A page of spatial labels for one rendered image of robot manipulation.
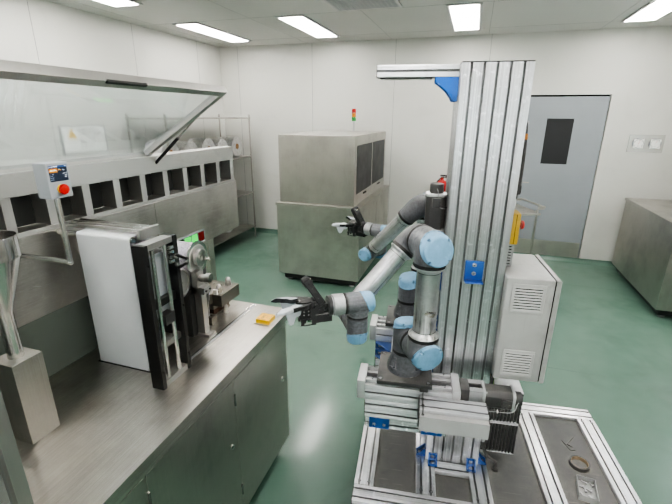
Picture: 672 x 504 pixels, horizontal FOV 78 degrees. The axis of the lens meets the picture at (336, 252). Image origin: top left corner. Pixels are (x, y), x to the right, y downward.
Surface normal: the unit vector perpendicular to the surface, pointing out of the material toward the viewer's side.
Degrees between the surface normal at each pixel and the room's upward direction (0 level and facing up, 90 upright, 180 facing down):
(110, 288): 90
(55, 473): 0
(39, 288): 90
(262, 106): 90
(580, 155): 90
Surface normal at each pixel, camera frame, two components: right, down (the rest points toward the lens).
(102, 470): 0.00, -0.95
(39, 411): 0.95, 0.11
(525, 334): -0.18, 0.31
